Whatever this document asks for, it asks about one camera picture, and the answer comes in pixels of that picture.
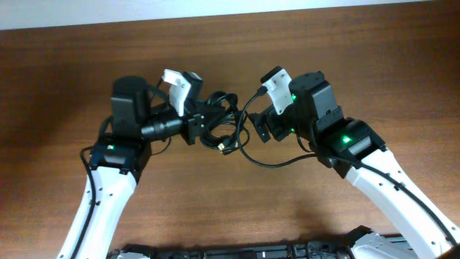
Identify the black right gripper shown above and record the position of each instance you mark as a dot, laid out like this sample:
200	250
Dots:
261	126

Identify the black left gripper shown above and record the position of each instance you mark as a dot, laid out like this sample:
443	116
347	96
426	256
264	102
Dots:
196	114

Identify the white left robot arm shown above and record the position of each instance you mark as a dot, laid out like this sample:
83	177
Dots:
140	115

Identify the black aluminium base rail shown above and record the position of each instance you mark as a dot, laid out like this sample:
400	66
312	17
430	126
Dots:
251	250

